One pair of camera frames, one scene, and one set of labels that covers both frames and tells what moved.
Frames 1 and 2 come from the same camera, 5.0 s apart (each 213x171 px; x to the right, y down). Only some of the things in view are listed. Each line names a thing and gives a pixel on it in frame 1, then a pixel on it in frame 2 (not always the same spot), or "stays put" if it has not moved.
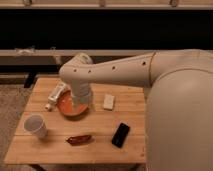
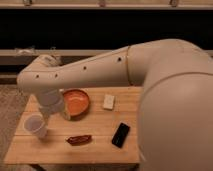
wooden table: (113, 130) stays put
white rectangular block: (108, 102) stays put
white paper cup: (36, 124) stays put
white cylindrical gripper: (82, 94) to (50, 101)
